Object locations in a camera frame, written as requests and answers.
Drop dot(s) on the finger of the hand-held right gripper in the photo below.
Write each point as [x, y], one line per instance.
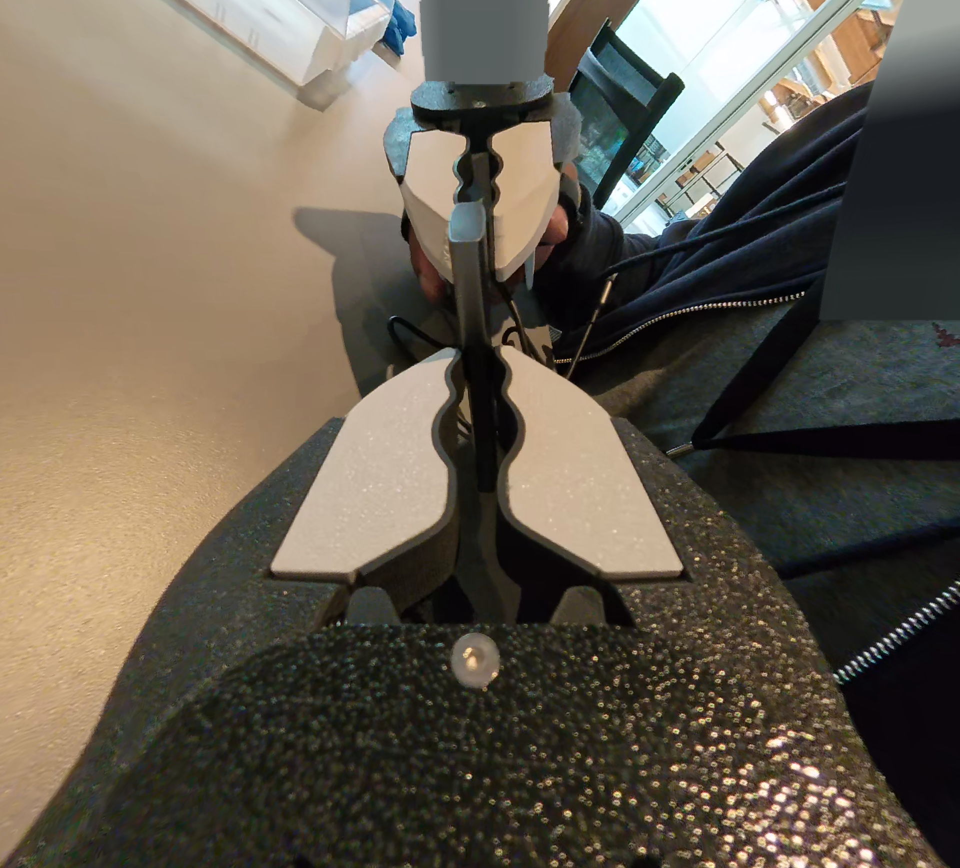
[528, 193]
[432, 193]

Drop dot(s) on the grey usb hub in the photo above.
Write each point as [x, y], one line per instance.
[468, 283]

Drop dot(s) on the person's right forearm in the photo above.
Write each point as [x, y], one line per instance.
[600, 261]

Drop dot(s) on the blue cloth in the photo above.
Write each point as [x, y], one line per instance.
[398, 28]

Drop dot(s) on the person's torso in dark jacket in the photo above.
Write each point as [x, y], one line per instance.
[810, 358]

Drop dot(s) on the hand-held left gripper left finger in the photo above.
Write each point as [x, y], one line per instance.
[375, 486]

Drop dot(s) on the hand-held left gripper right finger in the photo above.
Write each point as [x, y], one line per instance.
[578, 486]

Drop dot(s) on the person's right hand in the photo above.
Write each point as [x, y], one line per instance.
[552, 241]

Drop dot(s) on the black office chair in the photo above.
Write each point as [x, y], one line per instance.
[623, 111]

